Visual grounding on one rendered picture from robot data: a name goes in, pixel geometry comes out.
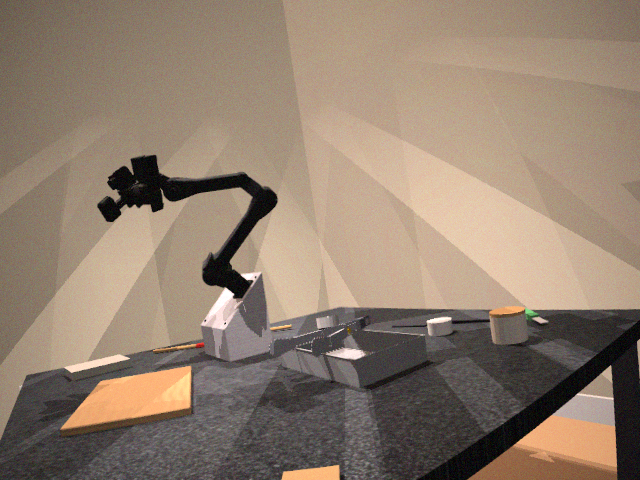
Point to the white saucepan with long handle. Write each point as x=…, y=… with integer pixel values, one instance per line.
x=328, y=321

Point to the light wooden board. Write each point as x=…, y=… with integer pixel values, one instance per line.
x=133, y=400

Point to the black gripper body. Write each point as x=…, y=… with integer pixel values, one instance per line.
x=110, y=209

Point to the white short cylinder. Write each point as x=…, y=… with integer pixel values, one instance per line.
x=440, y=326

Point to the grey canister with wooden lid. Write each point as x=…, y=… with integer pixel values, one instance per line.
x=508, y=325

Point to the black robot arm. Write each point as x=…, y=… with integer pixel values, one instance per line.
x=216, y=269

